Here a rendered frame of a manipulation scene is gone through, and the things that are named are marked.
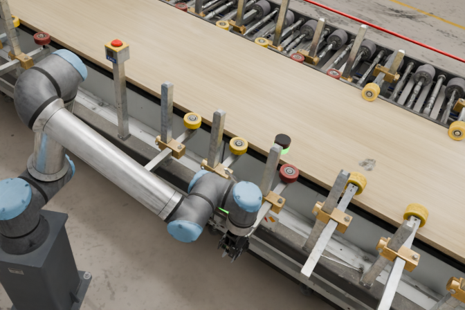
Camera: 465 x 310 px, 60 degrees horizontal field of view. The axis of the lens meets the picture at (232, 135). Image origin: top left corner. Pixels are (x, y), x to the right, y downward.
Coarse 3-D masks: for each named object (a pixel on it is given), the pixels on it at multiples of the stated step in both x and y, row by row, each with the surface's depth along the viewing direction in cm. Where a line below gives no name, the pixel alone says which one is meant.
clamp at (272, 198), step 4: (268, 192) 162; (272, 192) 162; (268, 196) 161; (272, 196) 161; (276, 196) 161; (264, 200) 160; (268, 200) 159; (272, 200) 159; (276, 200) 160; (284, 200) 160; (272, 204) 159; (276, 204) 158; (280, 204) 158; (272, 208) 161; (276, 208) 159; (280, 208) 159; (276, 212) 161
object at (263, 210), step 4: (280, 184) 167; (284, 184) 167; (288, 184) 169; (276, 188) 165; (280, 188) 165; (284, 188) 168; (276, 192) 164; (280, 192) 164; (264, 204) 159; (268, 204) 159; (260, 208) 157; (264, 208) 157; (268, 208) 157; (260, 212) 156; (264, 212) 156; (260, 216) 154; (264, 216) 156; (256, 220) 153; (260, 220) 153; (256, 224) 151; (256, 228) 153; (252, 232) 150; (248, 236) 147
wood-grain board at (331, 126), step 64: (64, 0) 245; (128, 0) 256; (128, 64) 207; (192, 64) 214; (256, 64) 221; (256, 128) 184; (320, 128) 190; (384, 128) 196; (384, 192) 166; (448, 192) 170
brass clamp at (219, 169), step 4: (204, 160) 171; (204, 164) 171; (220, 164) 171; (204, 168) 171; (208, 168) 169; (212, 168) 169; (216, 168) 169; (220, 168) 169; (228, 168) 170; (216, 172) 168; (220, 172) 167; (224, 172) 168; (232, 172) 169; (224, 176) 166; (228, 176) 167
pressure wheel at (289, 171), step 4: (284, 164) 169; (288, 164) 169; (280, 168) 167; (284, 168) 168; (288, 168) 168; (292, 168) 168; (296, 168) 168; (280, 172) 166; (284, 172) 166; (288, 172) 167; (292, 172) 167; (296, 172) 167; (280, 176) 167; (284, 176) 165; (288, 176) 164; (292, 176) 165; (296, 176) 165; (284, 180) 166; (288, 180) 165; (292, 180) 165
